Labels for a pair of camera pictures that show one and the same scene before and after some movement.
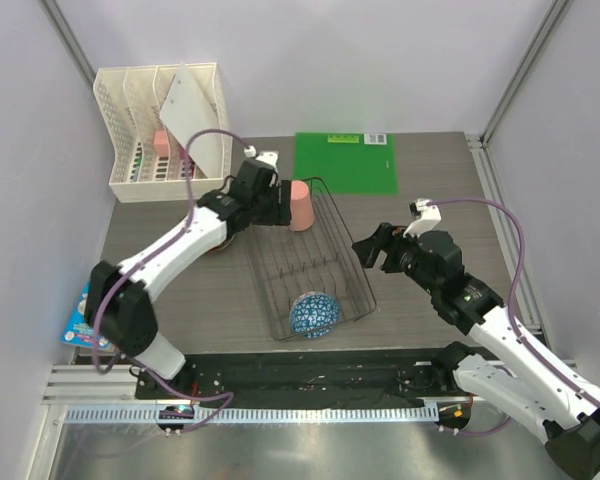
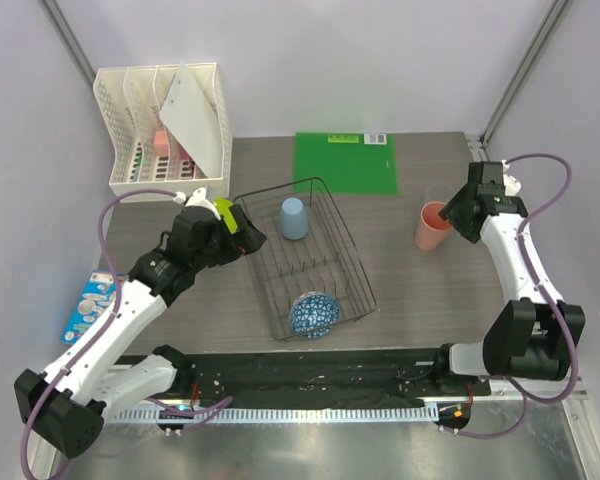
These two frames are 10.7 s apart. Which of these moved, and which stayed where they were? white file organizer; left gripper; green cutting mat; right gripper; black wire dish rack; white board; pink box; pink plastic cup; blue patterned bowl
Moved: left gripper; pink plastic cup; right gripper
Stayed: blue patterned bowl; black wire dish rack; white board; white file organizer; green cutting mat; pink box
